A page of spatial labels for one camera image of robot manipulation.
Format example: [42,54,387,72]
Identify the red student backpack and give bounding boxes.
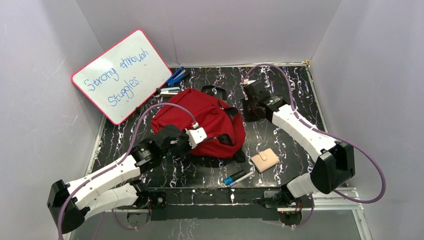
[168,88,246,163]

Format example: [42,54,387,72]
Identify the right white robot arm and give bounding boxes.
[242,81,355,207]

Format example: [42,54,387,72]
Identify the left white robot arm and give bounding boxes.
[46,124,205,236]

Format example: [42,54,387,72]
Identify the beige small wallet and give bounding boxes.
[250,148,280,173]

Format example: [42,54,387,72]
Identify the white pen blue cap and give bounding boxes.
[229,171,255,187]

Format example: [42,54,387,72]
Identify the black marker blue cap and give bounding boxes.
[223,169,246,186]

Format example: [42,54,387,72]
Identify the blue stapler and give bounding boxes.
[156,67,188,98]

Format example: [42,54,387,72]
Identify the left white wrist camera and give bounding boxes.
[185,122,207,149]

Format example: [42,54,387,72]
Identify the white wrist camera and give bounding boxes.
[185,122,207,149]
[241,78,256,86]

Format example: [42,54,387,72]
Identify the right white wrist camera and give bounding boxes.
[241,78,256,86]

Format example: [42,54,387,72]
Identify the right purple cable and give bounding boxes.
[243,63,387,229]

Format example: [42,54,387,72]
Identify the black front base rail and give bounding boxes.
[151,187,287,221]

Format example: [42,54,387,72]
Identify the white board pink frame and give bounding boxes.
[71,29,172,125]

